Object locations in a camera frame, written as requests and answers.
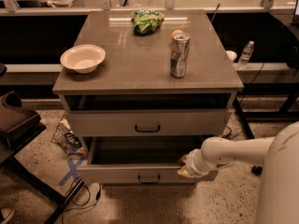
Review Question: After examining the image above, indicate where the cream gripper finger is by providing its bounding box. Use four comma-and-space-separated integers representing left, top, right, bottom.
178, 154, 188, 166
177, 167, 193, 178

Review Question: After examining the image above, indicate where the grey drawer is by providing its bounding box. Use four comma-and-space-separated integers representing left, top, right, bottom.
65, 110, 231, 137
76, 135, 219, 185

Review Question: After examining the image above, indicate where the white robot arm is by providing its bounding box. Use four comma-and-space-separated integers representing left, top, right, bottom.
178, 122, 299, 224

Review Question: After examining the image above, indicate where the grey drawer cabinet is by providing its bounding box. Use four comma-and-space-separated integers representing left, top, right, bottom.
52, 9, 245, 189

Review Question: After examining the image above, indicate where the black power adapter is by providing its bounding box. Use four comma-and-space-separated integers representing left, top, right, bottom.
222, 134, 231, 139

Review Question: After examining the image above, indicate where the black chair leg right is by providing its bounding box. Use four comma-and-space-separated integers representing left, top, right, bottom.
251, 165, 263, 175

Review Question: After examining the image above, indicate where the black table leg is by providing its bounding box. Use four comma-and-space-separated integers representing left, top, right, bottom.
234, 99, 254, 139

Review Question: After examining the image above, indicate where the blue tape cross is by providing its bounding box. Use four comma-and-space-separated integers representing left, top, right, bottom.
59, 159, 84, 187

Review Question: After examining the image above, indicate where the silver blue drink can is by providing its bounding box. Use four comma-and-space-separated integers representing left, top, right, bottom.
170, 32, 191, 78

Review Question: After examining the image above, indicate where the white paper cup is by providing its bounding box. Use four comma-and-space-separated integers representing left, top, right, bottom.
226, 50, 237, 63

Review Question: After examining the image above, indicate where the clear plastic water bottle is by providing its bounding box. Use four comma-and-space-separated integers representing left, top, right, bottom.
237, 41, 254, 69

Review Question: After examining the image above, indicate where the orange fruit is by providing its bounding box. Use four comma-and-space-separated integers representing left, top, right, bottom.
171, 30, 183, 37

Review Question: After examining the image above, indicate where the white bowl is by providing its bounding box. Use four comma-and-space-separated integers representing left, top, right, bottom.
60, 44, 106, 74

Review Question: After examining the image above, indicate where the green chip bag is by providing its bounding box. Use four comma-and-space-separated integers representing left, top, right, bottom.
131, 9, 164, 35

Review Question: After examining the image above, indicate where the dark chair left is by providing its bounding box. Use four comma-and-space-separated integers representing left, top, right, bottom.
0, 91, 84, 224

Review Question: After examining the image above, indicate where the shoe at corner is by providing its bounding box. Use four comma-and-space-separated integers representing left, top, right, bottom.
0, 206, 15, 224

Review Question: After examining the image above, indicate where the black floor cable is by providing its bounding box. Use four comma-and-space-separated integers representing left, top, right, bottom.
60, 175, 103, 224

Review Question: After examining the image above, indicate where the wire basket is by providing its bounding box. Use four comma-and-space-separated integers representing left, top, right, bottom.
51, 118, 85, 156

